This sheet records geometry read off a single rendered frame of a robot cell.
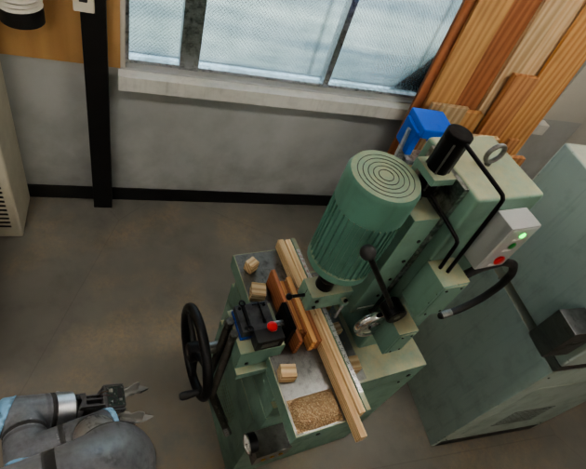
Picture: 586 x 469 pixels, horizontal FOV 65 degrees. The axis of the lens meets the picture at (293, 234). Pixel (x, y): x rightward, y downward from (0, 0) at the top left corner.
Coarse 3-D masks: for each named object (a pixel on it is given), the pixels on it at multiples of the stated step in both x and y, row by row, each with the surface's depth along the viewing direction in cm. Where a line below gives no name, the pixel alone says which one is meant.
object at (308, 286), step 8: (304, 280) 130; (312, 280) 131; (304, 288) 131; (312, 288) 129; (336, 288) 131; (344, 288) 132; (352, 288) 133; (312, 296) 128; (320, 296) 128; (328, 296) 130; (336, 296) 131; (344, 296) 133; (304, 304) 132; (312, 304) 130; (320, 304) 132; (328, 304) 134; (336, 304) 136
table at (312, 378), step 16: (240, 256) 151; (256, 256) 153; (272, 256) 155; (240, 272) 147; (256, 272) 149; (240, 288) 147; (272, 304) 142; (288, 352) 133; (304, 352) 135; (240, 368) 129; (256, 368) 131; (272, 368) 129; (304, 368) 131; (320, 368) 133; (272, 384) 130; (288, 384) 127; (304, 384) 128; (320, 384) 130; (336, 400) 128; (288, 416) 121; (288, 432) 122; (320, 432) 123
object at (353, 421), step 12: (288, 252) 153; (288, 264) 149; (324, 336) 135; (324, 348) 133; (324, 360) 133; (336, 372) 129; (336, 384) 128; (348, 396) 125; (348, 408) 123; (348, 420) 124; (360, 420) 122; (360, 432) 120
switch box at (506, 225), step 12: (504, 216) 106; (516, 216) 107; (528, 216) 108; (492, 228) 108; (504, 228) 105; (516, 228) 104; (528, 228) 106; (480, 240) 112; (492, 240) 109; (504, 240) 106; (468, 252) 116; (480, 252) 112; (492, 252) 110; (504, 252) 112; (480, 264) 113
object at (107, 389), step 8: (112, 384) 120; (120, 384) 122; (104, 392) 118; (112, 392) 119; (120, 392) 120; (80, 400) 116; (88, 400) 115; (96, 400) 116; (104, 400) 117; (112, 400) 117; (120, 400) 119; (80, 408) 113; (88, 408) 114; (96, 408) 116; (104, 408) 117; (120, 408) 119; (80, 416) 114
